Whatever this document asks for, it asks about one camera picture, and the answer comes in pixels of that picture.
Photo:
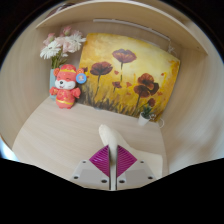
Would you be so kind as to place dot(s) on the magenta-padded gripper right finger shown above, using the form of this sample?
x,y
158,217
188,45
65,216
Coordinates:
x,y
126,160

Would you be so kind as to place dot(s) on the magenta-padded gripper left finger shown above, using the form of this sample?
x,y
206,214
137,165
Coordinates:
x,y
100,160

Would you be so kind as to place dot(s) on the cream white towel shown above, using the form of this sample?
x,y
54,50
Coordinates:
x,y
108,135

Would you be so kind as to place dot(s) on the small white potted plant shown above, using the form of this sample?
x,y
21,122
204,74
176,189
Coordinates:
x,y
144,119

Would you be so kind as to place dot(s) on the red plush mouse toy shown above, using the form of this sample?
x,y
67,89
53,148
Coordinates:
x,y
65,95

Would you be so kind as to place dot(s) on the light blue vase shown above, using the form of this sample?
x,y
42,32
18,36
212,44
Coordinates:
x,y
52,81

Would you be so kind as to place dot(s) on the yellow poppy flower painting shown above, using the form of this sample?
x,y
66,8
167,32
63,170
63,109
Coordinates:
x,y
133,66

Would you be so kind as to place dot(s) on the white pink flower bouquet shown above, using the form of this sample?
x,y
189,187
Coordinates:
x,y
63,43

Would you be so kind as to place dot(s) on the slim white light bar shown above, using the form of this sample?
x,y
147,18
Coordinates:
x,y
133,26

